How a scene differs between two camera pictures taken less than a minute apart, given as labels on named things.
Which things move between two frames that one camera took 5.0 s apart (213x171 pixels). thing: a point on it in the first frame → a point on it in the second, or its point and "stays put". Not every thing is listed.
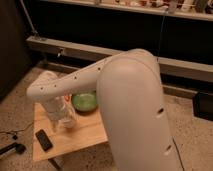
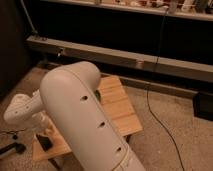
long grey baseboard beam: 173,67 stays put
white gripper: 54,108 → 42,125
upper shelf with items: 200,9 stays put
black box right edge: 203,105 stays put
